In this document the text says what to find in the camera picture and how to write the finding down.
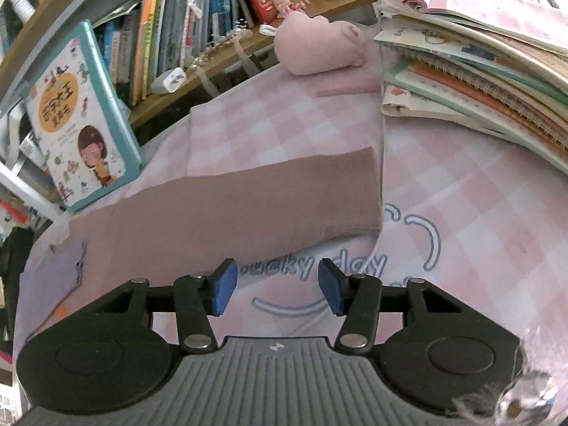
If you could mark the white bottle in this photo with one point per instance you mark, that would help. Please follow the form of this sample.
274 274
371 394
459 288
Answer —
22 4

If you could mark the row of leaning children's books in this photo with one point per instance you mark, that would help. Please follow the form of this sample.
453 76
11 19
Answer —
177 17

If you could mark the white charger plug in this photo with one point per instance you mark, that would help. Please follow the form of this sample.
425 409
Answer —
168 80

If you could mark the pink plush toy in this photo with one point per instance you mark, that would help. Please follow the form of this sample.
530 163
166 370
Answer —
315 44

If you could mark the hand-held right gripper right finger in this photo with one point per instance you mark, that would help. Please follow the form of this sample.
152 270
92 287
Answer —
333 286

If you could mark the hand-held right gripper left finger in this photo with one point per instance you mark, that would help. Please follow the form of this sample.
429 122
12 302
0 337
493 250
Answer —
224 286

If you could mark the teal children's picture book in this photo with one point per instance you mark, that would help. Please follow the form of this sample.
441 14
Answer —
75 120

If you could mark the pink flat pad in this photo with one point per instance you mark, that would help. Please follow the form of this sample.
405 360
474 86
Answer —
350 82

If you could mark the white and wooden bookshelf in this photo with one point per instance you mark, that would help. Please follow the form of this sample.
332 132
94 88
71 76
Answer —
53 22

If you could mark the clear glittery ornament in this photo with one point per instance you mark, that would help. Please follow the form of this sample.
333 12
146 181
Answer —
523 390

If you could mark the stack of exercise books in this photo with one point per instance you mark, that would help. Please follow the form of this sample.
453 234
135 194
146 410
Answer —
479 62

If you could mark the pink checked cartoon tablecloth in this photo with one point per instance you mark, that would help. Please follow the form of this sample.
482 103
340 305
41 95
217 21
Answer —
466 239

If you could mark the pink and purple sweater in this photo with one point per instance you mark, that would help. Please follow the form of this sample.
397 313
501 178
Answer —
222 213

